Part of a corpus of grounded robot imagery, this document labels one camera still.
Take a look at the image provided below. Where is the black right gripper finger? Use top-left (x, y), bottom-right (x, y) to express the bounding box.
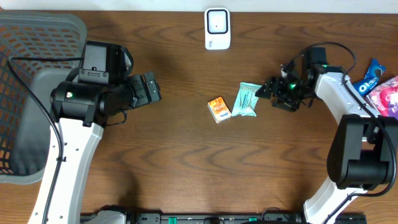
top-left (255, 77), bottom-right (277, 100)
top-left (272, 99), bottom-right (300, 112)

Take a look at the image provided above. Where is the teal wipes packet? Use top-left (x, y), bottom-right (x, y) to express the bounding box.
top-left (231, 82), bottom-right (261, 117)

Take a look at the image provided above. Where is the orange tissue pack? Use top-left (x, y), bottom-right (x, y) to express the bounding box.
top-left (207, 96), bottom-right (231, 123)

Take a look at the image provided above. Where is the blue Oreo packet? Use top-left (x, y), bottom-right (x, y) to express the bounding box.
top-left (353, 58), bottom-right (386, 97)

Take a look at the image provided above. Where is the red purple snack packet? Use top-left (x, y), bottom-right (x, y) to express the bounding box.
top-left (366, 77), bottom-right (398, 118)

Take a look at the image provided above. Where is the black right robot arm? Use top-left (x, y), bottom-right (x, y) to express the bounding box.
top-left (256, 65), bottom-right (397, 223)

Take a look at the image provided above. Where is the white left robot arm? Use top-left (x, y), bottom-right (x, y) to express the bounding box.
top-left (29, 72), bottom-right (161, 223)

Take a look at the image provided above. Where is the grey plastic basket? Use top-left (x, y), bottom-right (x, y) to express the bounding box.
top-left (1, 11), bottom-right (87, 185)

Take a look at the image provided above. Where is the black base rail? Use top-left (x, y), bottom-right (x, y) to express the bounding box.
top-left (80, 211), bottom-right (368, 224)

